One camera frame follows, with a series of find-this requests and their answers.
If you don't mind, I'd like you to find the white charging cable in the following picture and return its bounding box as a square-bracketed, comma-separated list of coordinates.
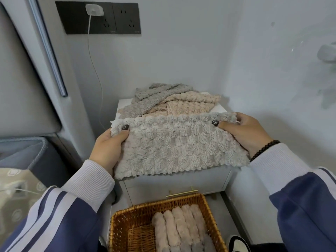
[0, 14, 107, 195]

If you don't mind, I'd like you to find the short gold drawer handle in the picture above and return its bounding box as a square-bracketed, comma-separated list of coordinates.
[166, 189, 199, 198]

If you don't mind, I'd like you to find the person's right hand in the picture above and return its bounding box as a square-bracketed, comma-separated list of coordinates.
[211, 112, 274, 158]

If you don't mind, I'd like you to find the grey padded headboard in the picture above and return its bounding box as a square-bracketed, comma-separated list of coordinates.
[0, 2, 62, 139]

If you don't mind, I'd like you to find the silver headboard trim strip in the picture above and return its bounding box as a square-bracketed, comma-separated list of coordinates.
[27, 0, 69, 97]

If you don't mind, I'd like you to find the white charger plug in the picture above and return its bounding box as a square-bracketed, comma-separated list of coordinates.
[85, 3, 104, 16]

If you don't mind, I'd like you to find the wide black wall socket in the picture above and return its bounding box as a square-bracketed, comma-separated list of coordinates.
[55, 1, 117, 35]

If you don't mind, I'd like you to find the narrow black wall socket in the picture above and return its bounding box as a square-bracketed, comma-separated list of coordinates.
[112, 2, 142, 34]

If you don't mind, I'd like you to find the person's left forearm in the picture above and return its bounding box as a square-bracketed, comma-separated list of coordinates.
[0, 159, 116, 252]

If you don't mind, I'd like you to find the patterned beige bedspread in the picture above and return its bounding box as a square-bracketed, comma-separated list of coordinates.
[0, 168, 48, 234]

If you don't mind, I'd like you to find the person's left hand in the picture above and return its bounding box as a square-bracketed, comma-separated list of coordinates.
[89, 124, 131, 177]

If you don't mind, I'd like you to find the person's right forearm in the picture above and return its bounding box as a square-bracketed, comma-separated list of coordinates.
[249, 143, 336, 252]

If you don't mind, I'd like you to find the white nightstand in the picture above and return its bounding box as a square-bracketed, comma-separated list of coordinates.
[115, 91, 234, 207]

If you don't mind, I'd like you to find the person's right shoe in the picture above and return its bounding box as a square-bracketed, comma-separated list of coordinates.
[228, 235, 251, 252]

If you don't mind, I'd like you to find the pile of beige grey towels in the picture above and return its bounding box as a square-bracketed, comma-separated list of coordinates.
[117, 83, 222, 120]

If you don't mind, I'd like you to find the orange wicker basket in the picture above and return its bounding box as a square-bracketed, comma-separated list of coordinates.
[108, 193, 229, 252]

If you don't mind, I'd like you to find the black bead bracelet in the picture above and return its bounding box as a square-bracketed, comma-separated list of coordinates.
[249, 140, 281, 163]

